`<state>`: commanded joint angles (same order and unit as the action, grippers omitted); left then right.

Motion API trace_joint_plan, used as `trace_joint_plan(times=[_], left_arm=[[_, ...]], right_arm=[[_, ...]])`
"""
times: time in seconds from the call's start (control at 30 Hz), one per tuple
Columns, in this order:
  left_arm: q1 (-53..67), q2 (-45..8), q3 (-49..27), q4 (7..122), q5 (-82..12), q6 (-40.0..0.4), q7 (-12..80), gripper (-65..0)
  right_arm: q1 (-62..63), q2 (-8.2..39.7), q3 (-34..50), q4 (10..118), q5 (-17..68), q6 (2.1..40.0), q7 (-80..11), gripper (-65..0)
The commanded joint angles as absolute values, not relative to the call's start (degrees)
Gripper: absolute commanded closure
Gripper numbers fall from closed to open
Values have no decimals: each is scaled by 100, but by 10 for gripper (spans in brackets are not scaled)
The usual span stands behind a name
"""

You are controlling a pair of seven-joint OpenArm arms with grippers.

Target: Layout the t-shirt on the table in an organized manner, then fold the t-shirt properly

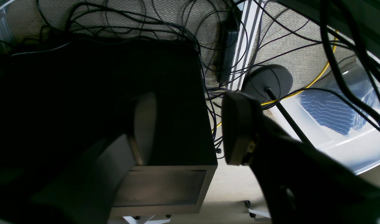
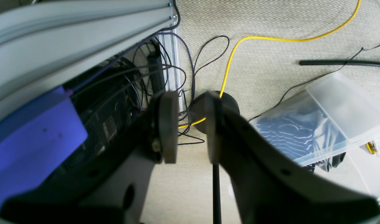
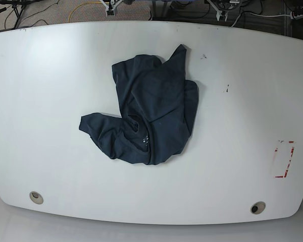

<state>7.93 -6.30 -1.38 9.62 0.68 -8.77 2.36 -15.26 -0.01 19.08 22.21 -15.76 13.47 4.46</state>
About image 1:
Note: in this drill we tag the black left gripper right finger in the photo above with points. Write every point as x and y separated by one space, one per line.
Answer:
300 184

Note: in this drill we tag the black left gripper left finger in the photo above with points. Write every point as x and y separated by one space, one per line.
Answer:
86 190

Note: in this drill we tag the blue striped cloth in bin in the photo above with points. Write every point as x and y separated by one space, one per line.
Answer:
332 110

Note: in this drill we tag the clear plastic storage bin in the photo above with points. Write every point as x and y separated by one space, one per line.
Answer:
359 151

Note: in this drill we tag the black computer tower case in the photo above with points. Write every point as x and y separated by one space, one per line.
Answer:
56 103

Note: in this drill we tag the black round stand base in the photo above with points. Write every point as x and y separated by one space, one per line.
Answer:
268 85

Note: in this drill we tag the black power strip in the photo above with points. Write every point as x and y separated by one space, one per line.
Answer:
226 49

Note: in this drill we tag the aluminium frame rail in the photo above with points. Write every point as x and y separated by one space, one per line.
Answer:
251 13

